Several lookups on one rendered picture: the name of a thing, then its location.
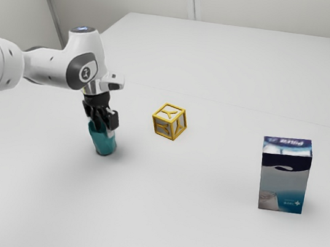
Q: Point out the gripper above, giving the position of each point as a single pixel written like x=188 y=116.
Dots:
x=102 y=111

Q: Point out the teal faceted mug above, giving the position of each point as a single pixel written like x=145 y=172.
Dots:
x=104 y=142

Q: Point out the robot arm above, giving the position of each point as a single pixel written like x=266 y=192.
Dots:
x=46 y=64

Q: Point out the yellow-framed letter block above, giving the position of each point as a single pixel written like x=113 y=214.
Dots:
x=170 y=121

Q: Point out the blue and grey carton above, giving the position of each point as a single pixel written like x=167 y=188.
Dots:
x=284 y=175

